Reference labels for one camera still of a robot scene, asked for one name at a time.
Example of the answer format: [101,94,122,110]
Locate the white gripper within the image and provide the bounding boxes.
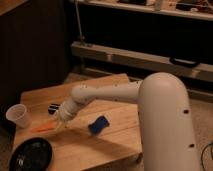
[55,99,82,131]

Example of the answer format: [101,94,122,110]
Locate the orange pepper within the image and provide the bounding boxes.
[32,122,56,132]

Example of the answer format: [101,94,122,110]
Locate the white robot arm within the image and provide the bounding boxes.
[56,72,200,171]

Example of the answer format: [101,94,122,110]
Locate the blue sponge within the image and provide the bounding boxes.
[88,116,110,135]

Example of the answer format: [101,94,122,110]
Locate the black round plate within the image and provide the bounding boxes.
[9,137,53,171]

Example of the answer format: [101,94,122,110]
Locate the wooden board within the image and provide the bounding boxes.
[13,74,142,171]

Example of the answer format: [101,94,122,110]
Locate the metal pole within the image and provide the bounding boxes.
[74,0,85,45]

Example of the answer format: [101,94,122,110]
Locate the cluttered shelf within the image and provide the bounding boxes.
[77,0,213,21]

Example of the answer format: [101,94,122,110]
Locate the metal case with handle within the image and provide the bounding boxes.
[71,41,213,82]

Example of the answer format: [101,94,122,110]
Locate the black cable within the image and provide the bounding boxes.
[200,141,213,171]

